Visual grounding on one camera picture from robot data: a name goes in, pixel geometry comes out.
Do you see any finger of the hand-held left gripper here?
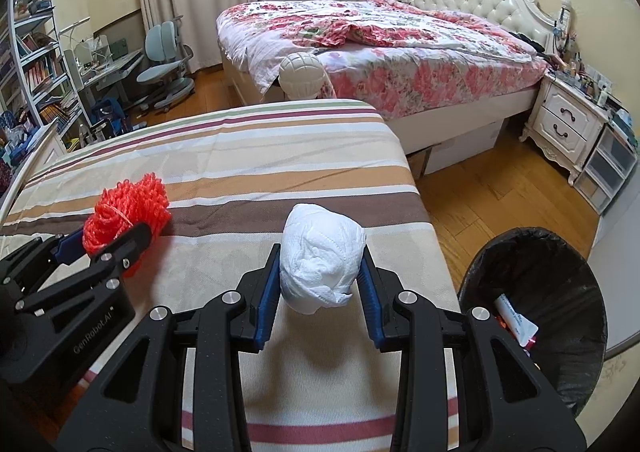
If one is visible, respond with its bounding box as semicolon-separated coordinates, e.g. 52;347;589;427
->
14;223;154;316
0;231;87;294

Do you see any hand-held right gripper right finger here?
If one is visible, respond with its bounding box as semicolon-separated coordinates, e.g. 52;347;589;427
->
360;247;588;452

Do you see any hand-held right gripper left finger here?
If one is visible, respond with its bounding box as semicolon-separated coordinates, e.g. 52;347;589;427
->
55;243;282;452

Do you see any orange foam net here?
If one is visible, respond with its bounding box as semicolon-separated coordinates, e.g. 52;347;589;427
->
82;172;172;278

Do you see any white paper ball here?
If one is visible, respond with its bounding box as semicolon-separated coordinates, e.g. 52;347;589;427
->
279;203;366;315

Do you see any white toothpaste tube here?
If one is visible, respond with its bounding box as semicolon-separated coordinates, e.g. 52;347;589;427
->
495;293;540;348

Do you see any black lined waste bin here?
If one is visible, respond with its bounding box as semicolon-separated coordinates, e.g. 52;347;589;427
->
457;227;608;418

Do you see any striped bed sheet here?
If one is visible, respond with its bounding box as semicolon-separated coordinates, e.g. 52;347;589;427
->
0;100;461;452

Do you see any light blue desk chair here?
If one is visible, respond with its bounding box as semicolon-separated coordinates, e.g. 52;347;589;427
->
136;21;196;113

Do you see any grey study desk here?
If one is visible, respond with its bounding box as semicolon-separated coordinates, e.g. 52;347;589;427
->
60;35;146;128

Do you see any white storage box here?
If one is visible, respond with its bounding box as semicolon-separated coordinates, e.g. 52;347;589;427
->
407;117;503;178

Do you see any white bookshelf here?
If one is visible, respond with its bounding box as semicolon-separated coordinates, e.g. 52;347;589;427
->
0;0;87;149

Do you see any white desk lamp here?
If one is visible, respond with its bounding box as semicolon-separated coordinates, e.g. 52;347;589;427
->
60;15;94;42

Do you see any floral bedding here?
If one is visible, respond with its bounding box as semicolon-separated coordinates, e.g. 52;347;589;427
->
216;0;551;120

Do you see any white nightstand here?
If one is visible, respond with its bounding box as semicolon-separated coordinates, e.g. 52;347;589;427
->
520;75;612;188

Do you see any clear plastic drawer unit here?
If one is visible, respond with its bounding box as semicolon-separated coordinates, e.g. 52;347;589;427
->
574;125;638;217

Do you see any cluster of cosmetic bottles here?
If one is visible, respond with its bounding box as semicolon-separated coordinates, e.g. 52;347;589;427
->
550;30;617;106

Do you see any white bed rail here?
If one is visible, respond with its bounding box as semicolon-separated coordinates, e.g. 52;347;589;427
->
0;125;66;213

